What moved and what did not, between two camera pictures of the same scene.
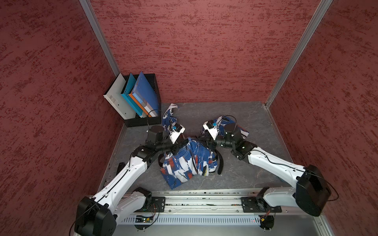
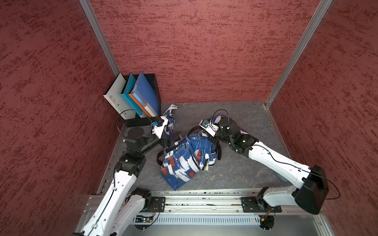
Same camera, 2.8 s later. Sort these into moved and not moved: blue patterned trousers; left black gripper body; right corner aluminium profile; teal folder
Moved: left black gripper body
Not moved: blue patterned trousers; teal folder; right corner aluminium profile
